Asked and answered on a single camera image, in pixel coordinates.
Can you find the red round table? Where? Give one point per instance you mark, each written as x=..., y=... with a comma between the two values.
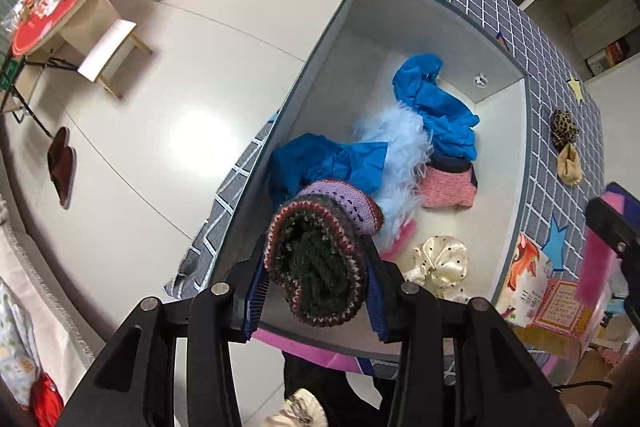
x=60, y=22

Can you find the person's dark trousers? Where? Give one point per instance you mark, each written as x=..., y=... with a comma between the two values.
x=340, y=387

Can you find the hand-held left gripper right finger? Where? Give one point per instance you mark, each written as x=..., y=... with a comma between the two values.
x=377, y=307

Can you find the leopard print scrunchie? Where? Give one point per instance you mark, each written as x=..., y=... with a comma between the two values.
x=564, y=127

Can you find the cream satin dotted scrunchie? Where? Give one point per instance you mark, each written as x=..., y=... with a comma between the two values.
x=442, y=264

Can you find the cream satin shoe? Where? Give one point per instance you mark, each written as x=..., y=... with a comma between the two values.
x=300, y=412

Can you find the red printed card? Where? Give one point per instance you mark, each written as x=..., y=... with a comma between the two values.
x=557, y=307

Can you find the white storage box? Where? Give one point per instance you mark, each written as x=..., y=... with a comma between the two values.
x=495, y=207

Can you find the red striped knit sock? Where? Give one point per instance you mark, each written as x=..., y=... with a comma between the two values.
x=447, y=189

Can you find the printed food picture packet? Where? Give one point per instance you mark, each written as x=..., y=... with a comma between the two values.
x=522, y=277

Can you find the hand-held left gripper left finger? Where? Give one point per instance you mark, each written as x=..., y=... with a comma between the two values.
x=255, y=302

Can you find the white patterned cushion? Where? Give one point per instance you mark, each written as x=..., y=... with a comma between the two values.
x=15, y=347

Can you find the dark red slipper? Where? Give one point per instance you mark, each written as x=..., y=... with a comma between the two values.
x=67, y=182
x=59, y=157

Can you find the beige scrunchie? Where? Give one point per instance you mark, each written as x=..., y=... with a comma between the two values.
x=570, y=164

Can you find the blue cloth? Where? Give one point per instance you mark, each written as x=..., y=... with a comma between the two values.
x=435, y=107
x=320, y=164

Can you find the grey plaid star blanket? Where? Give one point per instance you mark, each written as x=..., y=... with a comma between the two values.
x=505, y=7

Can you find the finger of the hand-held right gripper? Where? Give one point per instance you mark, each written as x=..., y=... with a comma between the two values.
x=612, y=219

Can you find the multicoloured knit hat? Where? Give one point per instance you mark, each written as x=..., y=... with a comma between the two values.
x=320, y=267

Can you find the light blue fluffy scarf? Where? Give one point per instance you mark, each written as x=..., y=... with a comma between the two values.
x=400, y=147

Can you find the person's right forearm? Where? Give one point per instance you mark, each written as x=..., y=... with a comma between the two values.
x=625, y=387

